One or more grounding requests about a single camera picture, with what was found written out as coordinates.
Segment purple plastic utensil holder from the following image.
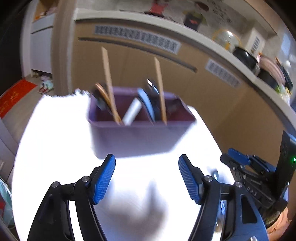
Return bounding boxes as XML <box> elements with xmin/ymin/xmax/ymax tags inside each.
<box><xmin>88</xmin><ymin>87</ymin><xmax>197</xmax><ymax>159</ymax></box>

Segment wooden chopstick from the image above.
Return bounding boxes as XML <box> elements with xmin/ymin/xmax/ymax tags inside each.
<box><xmin>101</xmin><ymin>46</ymin><xmax>122</xmax><ymax>126</ymax></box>
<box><xmin>154</xmin><ymin>57</ymin><xmax>167</xmax><ymax>126</ymax></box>

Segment glass lid with yellow rim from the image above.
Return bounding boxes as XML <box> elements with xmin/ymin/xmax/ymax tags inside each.
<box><xmin>212</xmin><ymin>29</ymin><xmax>241</xmax><ymax>53</ymax></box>

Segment black tray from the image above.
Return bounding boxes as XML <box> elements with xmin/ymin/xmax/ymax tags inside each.
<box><xmin>275</xmin><ymin>58</ymin><xmax>294</xmax><ymax>91</ymax></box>

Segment beige kitchen countertop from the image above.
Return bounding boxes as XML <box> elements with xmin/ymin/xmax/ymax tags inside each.
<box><xmin>74</xmin><ymin>8</ymin><xmax>296</xmax><ymax>112</ymax></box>

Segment black cooking pot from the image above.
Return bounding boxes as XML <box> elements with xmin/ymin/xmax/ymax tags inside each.
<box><xmin>232</xmin><ymin>46</ymin><xmax>260</xmax><ymax>75</ymax></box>

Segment white textured towel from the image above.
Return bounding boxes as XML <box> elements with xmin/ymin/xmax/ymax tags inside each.
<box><xmin>11</xmin><ymin>89</ymin><xmax>237</xmax><ymax>241</ymax></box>

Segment short grey vent grille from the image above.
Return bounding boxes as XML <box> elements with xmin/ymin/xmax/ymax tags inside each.
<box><xmin>206</xmin><ymin>58</ymin><xmax>241</xmax><ymax>89</ymax></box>

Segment person's right hand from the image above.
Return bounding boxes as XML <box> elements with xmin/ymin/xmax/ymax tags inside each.
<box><xmin>264</xmin><ymin>208</ymin><xmax>284</xmax><ymax>229</ymax></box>

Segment wooden spoon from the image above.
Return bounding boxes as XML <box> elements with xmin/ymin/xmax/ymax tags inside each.
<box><xmin>95</xmin><ymin>82</ymin><xmax>114</xmax><ymax>112</ymax></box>

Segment cartoon wall poster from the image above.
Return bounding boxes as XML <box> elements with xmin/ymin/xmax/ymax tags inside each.
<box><xmin>120</xmin><ymin>0</ymin><xmax>246</xmax><ymax>33</ymax></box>

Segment white shoe cabinet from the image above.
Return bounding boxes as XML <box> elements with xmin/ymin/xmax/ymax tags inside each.
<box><xmin>22</xmin><ymin>0</ymin><xmax>58</xmax><ymax>75</ymax></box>

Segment pink plastic basket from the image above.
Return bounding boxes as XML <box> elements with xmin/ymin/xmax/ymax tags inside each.
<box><xmin>259</xmin><ymin>55</ymin><xmax>286</xmax><ymax>82</ymax></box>

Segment red doormat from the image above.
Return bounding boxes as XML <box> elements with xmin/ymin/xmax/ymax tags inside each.
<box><xmin>0</xmin><ymin>78</ymin><xmax>38</xmax><ymax>119</ymax></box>

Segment black bowl under basket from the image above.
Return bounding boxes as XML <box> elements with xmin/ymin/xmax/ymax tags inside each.
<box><xmin>258</xmin><ymin>68</ymin><xmax>279</xmax><ymax>90</ymax></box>

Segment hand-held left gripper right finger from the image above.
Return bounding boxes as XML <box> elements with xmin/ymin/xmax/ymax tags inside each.
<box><xmin>178</xmin><ymin>154</ymin><xmax>269</xmax><ymax>241</ymax></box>

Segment bag of vegetables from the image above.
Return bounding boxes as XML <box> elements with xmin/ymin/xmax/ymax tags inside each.
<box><xmin>278</xmin><ymin>85</ymin><xmax>291</xmax><ymax>105</ymax></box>

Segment wooden kitchen cabinet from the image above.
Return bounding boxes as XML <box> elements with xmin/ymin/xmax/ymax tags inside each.
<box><xmin>72</xmin><ymin>21</ymin><xmax>296</xmax><ymax>167</ymax></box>

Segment green plastic bag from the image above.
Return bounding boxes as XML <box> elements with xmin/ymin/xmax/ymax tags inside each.
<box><xmin>0</xmin><ymin>178</ymin><xmax>15</xmax><ymax>228</ymax></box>

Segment long grey vent grille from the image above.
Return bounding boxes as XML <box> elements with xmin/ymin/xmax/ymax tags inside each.
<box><xmin>93</xmin><ymin>24</ymin><xmax>181</xmax><ymax>55</ymax></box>

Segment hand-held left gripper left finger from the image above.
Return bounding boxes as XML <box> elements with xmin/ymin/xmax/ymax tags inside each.
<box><xmin>27</xmin><ymin>153</ymin><xmax>116</xmax><ymax>241</ymax></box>

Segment blue-grey plastic spoon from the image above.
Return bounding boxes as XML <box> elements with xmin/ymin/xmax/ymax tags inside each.
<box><xmin>137</xmin><ymin>87</ymin><xmax>155</xmax><ymax>122</ymax></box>

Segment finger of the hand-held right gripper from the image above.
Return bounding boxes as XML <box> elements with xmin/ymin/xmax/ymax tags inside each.
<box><xmin>220</xmin><ymin>153</ymin><xmax>287</xmax><ymax>212</ymax></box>

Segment patterned slippers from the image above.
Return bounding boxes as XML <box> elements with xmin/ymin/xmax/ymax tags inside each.
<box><xmin>38</xmin><ymin>78</ymin><xmax>55</xmax><ymax>94</ymax></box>

